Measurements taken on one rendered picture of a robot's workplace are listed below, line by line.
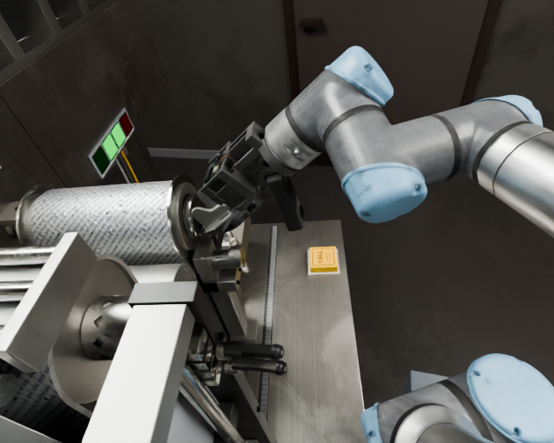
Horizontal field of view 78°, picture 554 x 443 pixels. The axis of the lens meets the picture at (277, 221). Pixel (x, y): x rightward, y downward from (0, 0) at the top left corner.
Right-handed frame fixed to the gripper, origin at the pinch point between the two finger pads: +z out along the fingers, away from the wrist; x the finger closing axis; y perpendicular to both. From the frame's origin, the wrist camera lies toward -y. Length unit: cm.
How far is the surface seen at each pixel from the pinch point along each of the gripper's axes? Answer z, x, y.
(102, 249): 12.3, 4.9, 12.0
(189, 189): -0.7, -4.5, 5.9
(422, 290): 24, -65, -141
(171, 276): 3.3, 10.0, 2.9
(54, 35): 14, -40, 41
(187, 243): 2.4, 3.4, 2.2
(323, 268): 5.6, -13.8, -36.4
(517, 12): -82, -166, -100
